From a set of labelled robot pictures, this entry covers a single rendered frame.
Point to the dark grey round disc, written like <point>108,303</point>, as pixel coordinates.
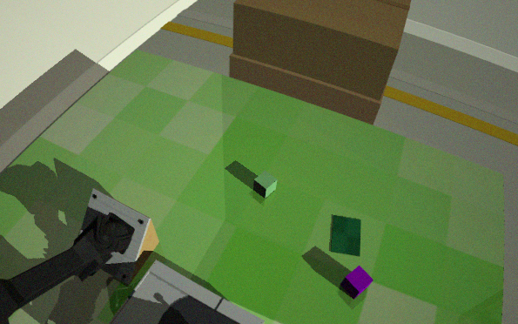
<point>191,311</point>

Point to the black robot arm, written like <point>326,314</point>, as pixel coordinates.
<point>91,250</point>

